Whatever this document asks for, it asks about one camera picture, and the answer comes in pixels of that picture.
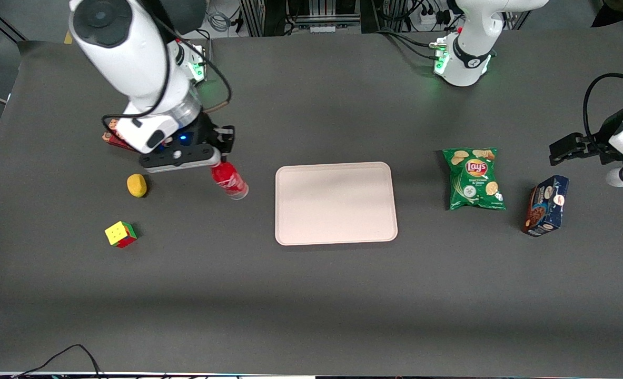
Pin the yellow lemon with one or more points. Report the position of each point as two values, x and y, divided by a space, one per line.
136 185

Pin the green Lay's chips bag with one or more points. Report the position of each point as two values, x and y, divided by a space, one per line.
474 179

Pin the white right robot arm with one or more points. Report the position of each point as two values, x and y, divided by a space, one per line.
127 52

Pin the red Coca-Cola bottle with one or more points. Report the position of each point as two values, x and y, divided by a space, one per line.
229 181

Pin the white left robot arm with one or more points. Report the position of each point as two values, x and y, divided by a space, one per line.
469 52

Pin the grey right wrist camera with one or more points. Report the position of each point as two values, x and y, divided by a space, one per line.
179 158

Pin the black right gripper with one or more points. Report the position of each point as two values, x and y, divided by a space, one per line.
201 132

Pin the white rectangular tray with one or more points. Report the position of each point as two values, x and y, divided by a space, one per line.
335 202

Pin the multicoloured puzzle cube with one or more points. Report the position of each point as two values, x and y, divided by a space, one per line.
119 233

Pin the dark blue cookie box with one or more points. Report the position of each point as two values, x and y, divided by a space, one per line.
545 205

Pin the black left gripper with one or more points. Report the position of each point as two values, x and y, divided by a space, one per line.
599 143

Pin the red tartan Walkers biscuit box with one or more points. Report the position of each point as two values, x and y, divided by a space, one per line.
112 138

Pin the aluminium frame rack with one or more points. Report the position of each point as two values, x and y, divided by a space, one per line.
300 13

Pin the white power strip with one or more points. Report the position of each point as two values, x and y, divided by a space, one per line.
432 17

